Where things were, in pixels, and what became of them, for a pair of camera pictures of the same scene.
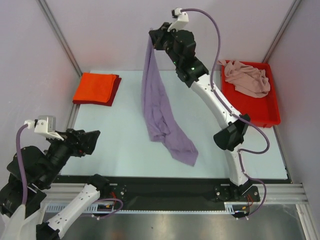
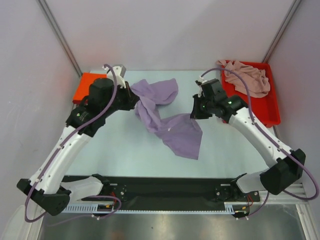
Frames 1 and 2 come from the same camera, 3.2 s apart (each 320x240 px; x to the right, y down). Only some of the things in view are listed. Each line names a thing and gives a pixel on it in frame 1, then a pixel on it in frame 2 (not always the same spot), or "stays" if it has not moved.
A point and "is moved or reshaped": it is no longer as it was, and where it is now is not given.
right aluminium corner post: (293, 9) stays
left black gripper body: (61, 150) → (123, 101)
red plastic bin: (263, 111) stays
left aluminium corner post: (53, 22) stays
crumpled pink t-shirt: (247, 79) stays
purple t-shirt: (158, 127) is moved or reshaped
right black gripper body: (158, 38) → (198, 108)
